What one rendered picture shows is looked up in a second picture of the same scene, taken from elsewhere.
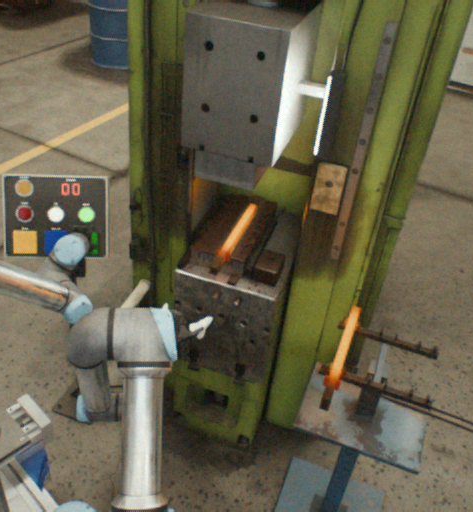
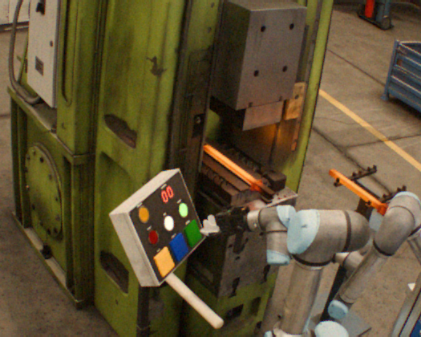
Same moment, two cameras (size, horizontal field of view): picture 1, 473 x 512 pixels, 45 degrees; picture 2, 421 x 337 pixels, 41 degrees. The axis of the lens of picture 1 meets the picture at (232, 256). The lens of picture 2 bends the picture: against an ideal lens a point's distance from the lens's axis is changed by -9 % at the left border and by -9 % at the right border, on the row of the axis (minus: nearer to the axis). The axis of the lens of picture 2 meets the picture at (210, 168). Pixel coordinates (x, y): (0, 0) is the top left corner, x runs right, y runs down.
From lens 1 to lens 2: 2.05 m
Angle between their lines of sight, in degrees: 48
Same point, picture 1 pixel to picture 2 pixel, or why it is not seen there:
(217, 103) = (264, 66)
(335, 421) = not seen: hidden behind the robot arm
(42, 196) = (155, 213)
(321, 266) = (285, 160)
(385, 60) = (319, 10)
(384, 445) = not seen: hidden behind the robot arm
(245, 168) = (277, 107)
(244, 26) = (284, 10)
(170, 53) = (198, 44)
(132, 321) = (410, 203)
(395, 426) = (374, 223)
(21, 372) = not seen: outside the picture
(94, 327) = (408, 217)
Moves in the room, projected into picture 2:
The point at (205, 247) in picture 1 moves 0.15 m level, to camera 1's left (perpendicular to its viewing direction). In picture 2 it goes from (239, 188) to (217, 202)
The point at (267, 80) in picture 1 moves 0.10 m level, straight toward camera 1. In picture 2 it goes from (294, 40) to (316, 49)
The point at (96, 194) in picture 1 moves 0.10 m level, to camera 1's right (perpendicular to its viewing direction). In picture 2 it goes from (180, 188) to (197, 177)
